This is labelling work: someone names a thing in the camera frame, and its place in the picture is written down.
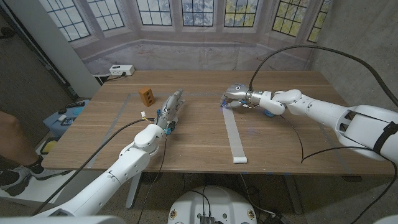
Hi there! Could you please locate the white power strip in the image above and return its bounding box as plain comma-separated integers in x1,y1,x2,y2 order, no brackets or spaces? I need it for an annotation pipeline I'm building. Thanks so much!
109,64,136,77

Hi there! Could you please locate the white gauze bandage strip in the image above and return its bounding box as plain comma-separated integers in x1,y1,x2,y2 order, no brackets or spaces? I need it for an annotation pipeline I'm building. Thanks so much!
221,105,248,164

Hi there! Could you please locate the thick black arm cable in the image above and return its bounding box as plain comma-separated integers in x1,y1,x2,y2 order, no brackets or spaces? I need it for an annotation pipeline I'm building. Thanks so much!
248,45,398,108
30,117,156,216

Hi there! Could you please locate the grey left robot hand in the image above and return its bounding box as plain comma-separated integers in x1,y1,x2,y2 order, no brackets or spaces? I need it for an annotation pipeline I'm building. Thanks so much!
156,89,186,130

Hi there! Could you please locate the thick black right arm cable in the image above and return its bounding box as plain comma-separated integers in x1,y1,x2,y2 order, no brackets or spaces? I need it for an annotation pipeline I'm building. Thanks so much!
248,45,398,108

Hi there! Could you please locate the printed window backdrop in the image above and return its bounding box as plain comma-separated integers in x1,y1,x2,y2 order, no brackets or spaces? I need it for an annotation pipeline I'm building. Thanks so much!
39,0,333,75

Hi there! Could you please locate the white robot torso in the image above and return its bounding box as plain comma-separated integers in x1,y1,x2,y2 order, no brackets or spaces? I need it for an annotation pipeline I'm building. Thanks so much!
167,185,258,224

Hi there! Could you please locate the white floor mat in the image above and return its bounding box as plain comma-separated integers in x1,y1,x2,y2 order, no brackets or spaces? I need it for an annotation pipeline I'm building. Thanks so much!
0,149,77,206

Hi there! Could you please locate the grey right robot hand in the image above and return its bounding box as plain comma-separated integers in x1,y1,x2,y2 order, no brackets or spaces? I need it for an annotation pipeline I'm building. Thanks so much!
220,83,264,109

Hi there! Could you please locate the black round disc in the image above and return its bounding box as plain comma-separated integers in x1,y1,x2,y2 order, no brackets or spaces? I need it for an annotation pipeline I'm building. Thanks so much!
142,172,164,185

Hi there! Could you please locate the black handheld device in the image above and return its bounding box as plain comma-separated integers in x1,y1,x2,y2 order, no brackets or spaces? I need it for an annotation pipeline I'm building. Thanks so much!
60,116,78,126

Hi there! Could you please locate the yellow black pad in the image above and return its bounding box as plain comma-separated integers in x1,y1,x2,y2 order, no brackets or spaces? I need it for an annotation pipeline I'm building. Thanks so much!
40,138,59,154

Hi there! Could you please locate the grey white sneaker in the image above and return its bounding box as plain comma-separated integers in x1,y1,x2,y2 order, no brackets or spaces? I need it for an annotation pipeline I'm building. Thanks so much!
26,155,73,182
0,166,32,197

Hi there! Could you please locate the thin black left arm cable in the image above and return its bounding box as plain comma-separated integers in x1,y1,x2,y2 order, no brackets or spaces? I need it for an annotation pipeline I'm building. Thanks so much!
136,133,169,224

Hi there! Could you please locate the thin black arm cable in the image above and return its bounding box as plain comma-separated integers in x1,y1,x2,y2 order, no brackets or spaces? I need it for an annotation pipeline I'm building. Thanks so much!
136,133,169,224
279,114,398,224

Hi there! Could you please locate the black power cord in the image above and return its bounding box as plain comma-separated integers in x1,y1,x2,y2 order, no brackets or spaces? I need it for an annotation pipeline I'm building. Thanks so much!
105,72,127,82

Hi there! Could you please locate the person's bare leg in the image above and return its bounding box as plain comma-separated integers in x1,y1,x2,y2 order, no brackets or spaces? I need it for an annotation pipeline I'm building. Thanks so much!
0,111,40,170

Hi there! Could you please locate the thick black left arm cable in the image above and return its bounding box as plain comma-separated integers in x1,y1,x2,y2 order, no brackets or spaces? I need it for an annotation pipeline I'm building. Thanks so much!
30,117,156,216

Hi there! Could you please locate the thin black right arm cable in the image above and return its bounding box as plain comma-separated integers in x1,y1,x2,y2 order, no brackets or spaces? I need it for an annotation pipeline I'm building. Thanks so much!
279,114,398,224

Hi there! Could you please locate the brown wooden block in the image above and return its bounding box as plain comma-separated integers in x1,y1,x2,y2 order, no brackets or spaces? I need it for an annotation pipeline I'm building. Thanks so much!
138,86,156,108

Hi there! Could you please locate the light blue storage box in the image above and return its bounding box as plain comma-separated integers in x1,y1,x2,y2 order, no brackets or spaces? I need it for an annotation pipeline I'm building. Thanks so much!
42,99,91,138

